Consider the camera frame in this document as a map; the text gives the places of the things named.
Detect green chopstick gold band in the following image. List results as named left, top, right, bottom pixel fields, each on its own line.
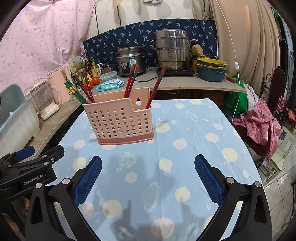
left=64, top=80, right=88, bottom=104
left=69, top=86, right=88, bottom=104

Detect thin maroon chopstick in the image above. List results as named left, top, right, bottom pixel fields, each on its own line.
left=74, top=76, right=90, bottom=100

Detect dark red chopstick black band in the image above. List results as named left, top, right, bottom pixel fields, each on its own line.
left=124, top=64, right=137, bottom=98

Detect dark red chopstick patterned band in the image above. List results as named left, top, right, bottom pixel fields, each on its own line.
left=126, top=66, right=139, bottom=98

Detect bright red chopstick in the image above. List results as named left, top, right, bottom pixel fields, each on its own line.
left=145, top=66, right=167, bottom=109

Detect white kitchen appliance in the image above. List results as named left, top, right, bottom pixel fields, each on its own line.
left=29, top=80, right=60, bottom=121

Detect person's left hand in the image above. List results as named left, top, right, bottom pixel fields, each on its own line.
left=4, top=198, right=30, bottom=232

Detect white plastic storage bin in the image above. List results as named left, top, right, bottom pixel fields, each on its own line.
left=0, top=84, right=40, bottom=156

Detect pink electric kettle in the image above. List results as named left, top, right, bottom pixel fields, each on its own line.
left=47, top=66, right=72, bottom=105

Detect red chopstick in basket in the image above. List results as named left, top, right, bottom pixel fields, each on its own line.
left=83, top=70, right=95, bottom=103

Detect pink perforated utensil basket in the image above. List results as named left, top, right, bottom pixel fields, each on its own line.
left=83, top=87, right=154, bottom=145

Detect wet wipes pack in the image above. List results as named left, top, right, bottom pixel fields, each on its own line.
left=96, top=78, right=125, bottom=92

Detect pink floral cloth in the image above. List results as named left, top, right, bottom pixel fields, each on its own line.
left=233, top=98, right=281, bottom=163

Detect clear lidded food container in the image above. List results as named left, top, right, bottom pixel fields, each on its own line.
left=99, top=71, right=117, bottom=82

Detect light blue dotted tablecloth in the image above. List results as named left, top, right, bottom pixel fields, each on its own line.
left=53, top=99, right=260, bottom=240

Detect green bag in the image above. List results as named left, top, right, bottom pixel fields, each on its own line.
left=223, top=79, right=249, bottom=117

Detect pink dotted curtain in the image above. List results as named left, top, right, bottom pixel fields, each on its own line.
left=1, top=1, right=96, bottom=93

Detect navy floral cloth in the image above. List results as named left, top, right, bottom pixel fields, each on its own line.
left=83, top=19, right=218, bottom=66

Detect silver rice cooker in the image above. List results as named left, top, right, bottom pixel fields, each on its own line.
left=116, top=46, right=147, bottom=77

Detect dark wooden chair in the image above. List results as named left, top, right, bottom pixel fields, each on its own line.
left=259, top=68, right=286, bottom=114

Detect black induction cooker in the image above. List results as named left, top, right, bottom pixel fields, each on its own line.
left=164, top=69, right=195, bottom=77

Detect stacked yellow blue bowls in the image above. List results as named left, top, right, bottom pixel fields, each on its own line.
left=195, top=58, right=227, bottom=82

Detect stainless steel steamer pot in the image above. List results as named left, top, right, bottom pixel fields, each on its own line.
left=149, top=29, right=197, bottom=71

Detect beige curtain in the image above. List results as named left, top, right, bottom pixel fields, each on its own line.
left=190, top=1, right=280, bottom=93

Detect white switch cord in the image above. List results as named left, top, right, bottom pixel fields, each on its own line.
left=215, top=0, right=242, bottom=123

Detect wall power socket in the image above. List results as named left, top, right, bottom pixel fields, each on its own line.
left=143, top=0, right=162, bottom=4

